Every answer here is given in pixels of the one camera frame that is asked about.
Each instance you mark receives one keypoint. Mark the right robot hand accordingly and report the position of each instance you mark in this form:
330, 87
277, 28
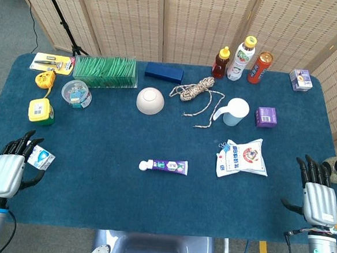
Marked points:
320, 203

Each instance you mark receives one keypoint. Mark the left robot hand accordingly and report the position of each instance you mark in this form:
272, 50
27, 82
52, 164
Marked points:
4, 173

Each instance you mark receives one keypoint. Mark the purple toothpaste tube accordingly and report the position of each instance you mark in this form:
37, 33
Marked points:
168, 165

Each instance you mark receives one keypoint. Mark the white drink bottle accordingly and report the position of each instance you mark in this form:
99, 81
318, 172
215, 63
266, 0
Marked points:
239, 62

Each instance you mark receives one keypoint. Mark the amber honey bottle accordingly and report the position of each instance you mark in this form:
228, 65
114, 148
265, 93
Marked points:
219, 66

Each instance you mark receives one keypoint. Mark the white blue milk carton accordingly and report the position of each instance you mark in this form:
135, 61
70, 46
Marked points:
43, 159

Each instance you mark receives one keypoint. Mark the green container yellow lid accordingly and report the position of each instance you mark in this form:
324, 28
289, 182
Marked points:
39, 111

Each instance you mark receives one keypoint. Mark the white sugar bag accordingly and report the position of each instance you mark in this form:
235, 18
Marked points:
244, 159

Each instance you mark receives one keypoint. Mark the yellow tape measure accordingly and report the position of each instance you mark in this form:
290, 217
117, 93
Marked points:
44, 80

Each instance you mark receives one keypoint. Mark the small purple box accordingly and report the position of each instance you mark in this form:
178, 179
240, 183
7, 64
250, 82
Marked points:
266, 117

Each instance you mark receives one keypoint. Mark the clear round jar of clips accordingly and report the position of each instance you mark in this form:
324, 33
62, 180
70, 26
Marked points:
76, 95

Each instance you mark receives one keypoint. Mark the blue binder clip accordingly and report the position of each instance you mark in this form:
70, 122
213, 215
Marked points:
226, 148

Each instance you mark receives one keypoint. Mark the razor blister pack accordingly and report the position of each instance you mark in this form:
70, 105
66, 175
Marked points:
50, 63

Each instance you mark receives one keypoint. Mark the purple white small carton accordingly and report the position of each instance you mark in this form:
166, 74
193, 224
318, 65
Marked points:
301, 80

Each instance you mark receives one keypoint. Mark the blue table cloth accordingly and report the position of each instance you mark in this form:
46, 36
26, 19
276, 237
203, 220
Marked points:
180, 208

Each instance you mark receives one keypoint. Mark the clear box green sachets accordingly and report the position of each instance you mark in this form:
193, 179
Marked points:
105, 71

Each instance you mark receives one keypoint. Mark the orange red can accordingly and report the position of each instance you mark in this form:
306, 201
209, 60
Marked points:
259, 69

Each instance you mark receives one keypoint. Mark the beige upturned bowl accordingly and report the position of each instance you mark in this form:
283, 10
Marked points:
150, 100

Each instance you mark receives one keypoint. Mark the black tripod stand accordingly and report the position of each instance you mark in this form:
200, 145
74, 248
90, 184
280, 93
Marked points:
61, 20

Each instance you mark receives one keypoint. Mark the grey blue robot torso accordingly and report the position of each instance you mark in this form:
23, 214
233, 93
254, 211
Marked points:
154, 248

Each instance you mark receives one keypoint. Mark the dark blue rectangular box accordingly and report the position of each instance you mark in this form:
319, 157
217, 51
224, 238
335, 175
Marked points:
163, 72

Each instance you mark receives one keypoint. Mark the bamboo folding screen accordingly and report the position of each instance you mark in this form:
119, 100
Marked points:
193, 24

